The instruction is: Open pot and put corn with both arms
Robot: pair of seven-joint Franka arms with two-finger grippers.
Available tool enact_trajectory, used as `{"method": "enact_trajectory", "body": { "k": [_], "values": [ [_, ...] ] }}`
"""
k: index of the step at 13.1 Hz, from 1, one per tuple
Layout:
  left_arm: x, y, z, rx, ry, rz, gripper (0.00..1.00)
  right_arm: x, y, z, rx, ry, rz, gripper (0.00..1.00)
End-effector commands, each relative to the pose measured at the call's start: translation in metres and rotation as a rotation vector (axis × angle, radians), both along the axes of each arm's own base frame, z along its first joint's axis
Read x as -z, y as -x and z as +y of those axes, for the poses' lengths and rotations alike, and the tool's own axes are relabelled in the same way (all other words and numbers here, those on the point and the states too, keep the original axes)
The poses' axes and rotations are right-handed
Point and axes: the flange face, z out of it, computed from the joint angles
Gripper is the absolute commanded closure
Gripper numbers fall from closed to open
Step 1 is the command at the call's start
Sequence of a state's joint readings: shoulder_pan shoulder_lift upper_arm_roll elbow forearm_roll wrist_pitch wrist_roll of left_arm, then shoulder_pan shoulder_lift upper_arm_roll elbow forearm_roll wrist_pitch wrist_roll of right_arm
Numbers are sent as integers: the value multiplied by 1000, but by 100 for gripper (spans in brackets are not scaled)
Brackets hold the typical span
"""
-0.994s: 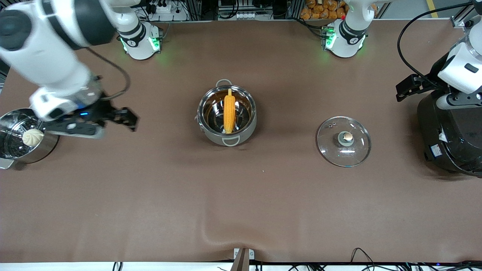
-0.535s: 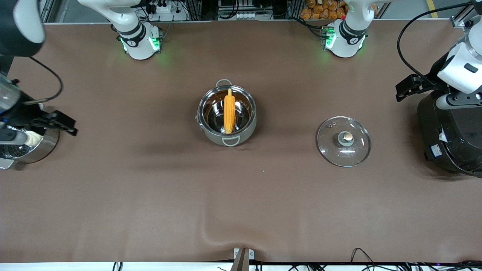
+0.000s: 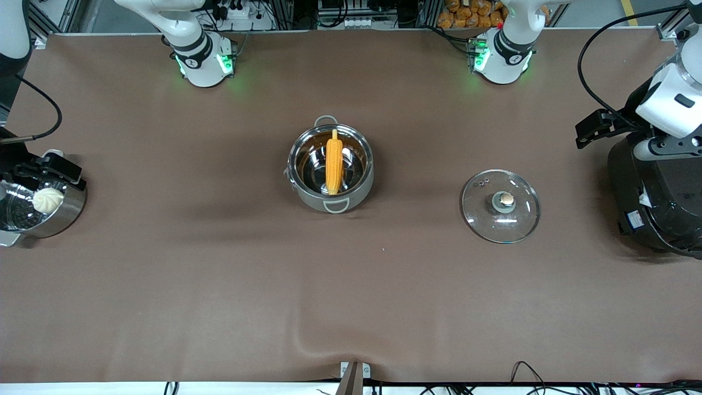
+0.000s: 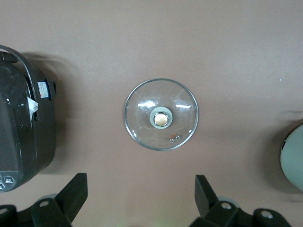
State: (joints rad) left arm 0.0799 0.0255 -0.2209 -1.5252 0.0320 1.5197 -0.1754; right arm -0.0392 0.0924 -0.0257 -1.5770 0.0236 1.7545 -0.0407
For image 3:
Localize glass pot lid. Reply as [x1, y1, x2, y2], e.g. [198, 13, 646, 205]
[461, 169, 541, 244]

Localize yellow corn cob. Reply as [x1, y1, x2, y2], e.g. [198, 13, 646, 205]
[326, 129, 344, 196]

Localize steel steamer pot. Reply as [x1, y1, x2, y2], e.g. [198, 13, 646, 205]
[0, 149, 87, 247]

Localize stainless steel cooking pot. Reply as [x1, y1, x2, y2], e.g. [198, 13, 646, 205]
[284, 115, 375, 215]

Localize white steamed bun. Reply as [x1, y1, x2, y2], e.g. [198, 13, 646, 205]
[32, 188, 65, 215]

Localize black rice cooker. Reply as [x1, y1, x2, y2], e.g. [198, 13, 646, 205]
[607, 132, 702, 259]

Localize bag of orange snacks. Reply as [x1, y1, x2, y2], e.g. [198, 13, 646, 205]
[437, 0, 506, 29]

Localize white power strip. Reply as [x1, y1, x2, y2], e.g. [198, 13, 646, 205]
[218, 0, 258, 20]

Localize brown table mat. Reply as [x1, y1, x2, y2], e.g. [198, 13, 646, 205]
[0, 30, 702, 383]

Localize grey metal table clamp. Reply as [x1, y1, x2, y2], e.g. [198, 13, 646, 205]
[336, 361, 371, 395]

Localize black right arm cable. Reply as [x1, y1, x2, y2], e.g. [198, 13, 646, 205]
[0, 74, 63, 144]

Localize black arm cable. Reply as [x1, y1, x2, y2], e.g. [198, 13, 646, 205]
[578, 4, 692, 127]
[0, 74, 63, 144]

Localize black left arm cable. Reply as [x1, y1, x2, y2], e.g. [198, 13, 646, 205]
[578, 4, 692, 127]

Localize black floor cables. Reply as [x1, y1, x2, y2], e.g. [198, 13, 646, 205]
[417, 361, 702, 395]

